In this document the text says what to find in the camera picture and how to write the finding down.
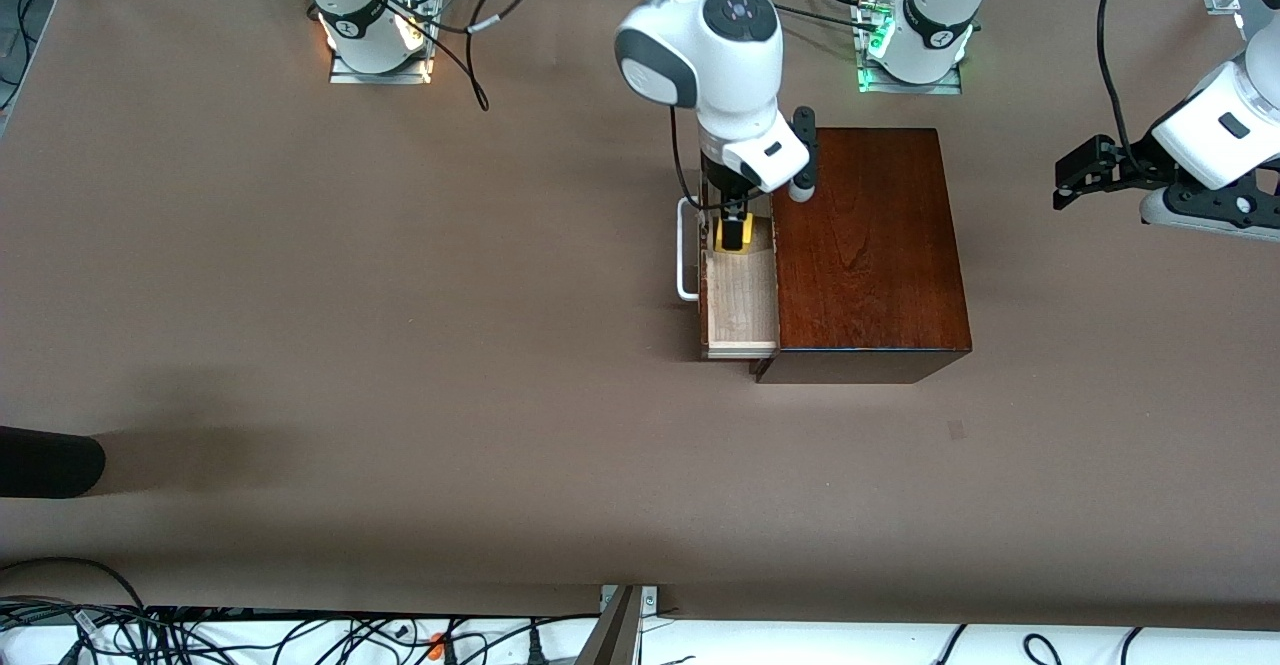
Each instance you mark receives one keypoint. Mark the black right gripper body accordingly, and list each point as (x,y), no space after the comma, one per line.
(726,193)

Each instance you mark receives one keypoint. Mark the black cylindrical object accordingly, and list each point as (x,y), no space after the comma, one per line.
(50,462)

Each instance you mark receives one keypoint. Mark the black power plug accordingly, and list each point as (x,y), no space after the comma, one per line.
(535,650)

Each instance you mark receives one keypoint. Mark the orange connector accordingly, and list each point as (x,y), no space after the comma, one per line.
(437,645)

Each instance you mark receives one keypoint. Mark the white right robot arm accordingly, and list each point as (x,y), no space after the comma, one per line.
(730,75)

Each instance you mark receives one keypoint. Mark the yellow cube block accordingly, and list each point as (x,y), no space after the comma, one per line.
(735,250)

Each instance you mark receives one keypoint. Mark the dark metal post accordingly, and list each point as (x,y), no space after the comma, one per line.
(612,640)

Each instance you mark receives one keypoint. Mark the silver table bracket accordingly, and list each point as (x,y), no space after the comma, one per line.
(650,600)

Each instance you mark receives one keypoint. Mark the wooden drawer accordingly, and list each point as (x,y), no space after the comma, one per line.
(740,305)

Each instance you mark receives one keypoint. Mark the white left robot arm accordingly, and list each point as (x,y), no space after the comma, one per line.
(1195,140)

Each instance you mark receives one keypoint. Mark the dark wooden drawer box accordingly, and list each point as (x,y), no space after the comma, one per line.
(870,265)

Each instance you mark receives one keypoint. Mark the large table cover mat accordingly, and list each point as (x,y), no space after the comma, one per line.
(500,465)

